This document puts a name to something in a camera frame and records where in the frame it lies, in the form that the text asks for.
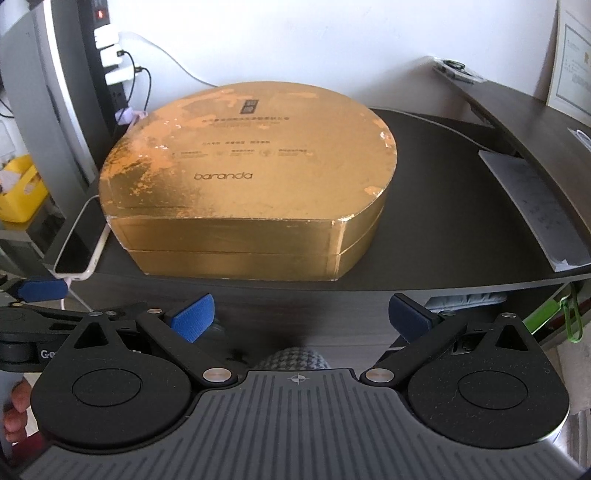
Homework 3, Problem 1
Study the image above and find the gold round box lid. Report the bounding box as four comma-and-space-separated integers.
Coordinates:
99, 82, 397, 251

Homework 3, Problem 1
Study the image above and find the person's left hand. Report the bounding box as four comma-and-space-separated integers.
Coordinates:
2, 378, 45, 449

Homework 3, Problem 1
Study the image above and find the white-cased smartphone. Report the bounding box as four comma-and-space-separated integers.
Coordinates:
52, 195, 110, 281

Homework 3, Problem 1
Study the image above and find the yellow plastic bin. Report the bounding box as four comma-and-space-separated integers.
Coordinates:
1, 155, 49, 223

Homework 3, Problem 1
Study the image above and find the grey paper stack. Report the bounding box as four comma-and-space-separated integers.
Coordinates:
479, 150, 590, 273

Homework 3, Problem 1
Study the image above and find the houndstooth chair seat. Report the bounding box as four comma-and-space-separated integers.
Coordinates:
254, 347, 331, 371

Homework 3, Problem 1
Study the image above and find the black power strip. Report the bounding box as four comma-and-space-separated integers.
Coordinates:
76, 1, 134, 140

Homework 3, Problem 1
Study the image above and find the gold gift box base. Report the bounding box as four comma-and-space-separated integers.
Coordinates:
121, 197, 385, 282

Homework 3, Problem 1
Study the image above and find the bottom white charger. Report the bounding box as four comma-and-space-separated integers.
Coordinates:
105, 65, 136, 86

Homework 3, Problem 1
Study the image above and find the white charger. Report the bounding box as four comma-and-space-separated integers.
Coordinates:
99, 45, 125, 68
94, 24, 120, 50
105, 65, 136, 86

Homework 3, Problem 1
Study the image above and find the middle white charger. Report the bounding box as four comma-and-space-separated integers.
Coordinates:
99, 45, 125, 68

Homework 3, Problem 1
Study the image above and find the dark curved desk shelf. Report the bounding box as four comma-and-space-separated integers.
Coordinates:
436, 71, 590, 230

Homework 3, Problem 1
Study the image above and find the top white charger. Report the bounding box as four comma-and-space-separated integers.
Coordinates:
94, 24, 120, 50

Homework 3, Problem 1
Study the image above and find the framed certificate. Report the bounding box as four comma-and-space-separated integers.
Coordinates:
546, 1, 590, 126

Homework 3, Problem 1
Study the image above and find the clear tray with items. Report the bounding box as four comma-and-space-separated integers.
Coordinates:
433, 58, 487, 84

